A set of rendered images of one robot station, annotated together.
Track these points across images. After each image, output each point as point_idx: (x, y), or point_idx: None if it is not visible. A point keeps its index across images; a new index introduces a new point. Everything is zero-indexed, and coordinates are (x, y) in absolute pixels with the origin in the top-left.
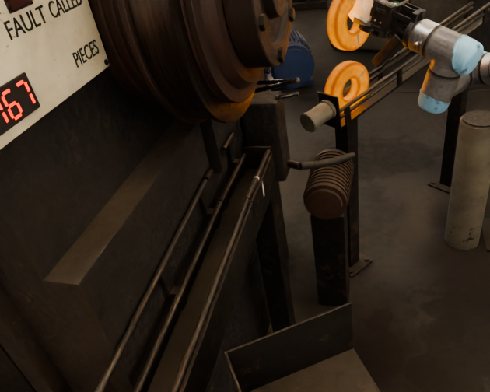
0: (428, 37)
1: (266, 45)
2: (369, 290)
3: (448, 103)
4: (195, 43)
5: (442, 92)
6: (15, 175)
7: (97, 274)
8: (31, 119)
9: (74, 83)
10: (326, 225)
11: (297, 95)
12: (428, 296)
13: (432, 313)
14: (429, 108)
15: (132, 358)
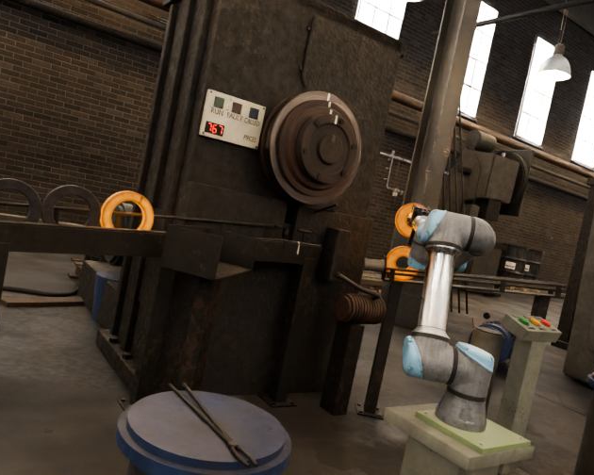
0: (417, 221)
1: (306, 162)
2: (357, 421)
3: (418, 262)
4: (278, 145)
5: (414, 252)
6: (203, 147)
7: (200, 188)
8: (217, 137)
9: (239, 141)
10: (341, 330)
11: (333, 211)
12: (388, 443)
13: (377, 446)
14: (408, 262)
15: None
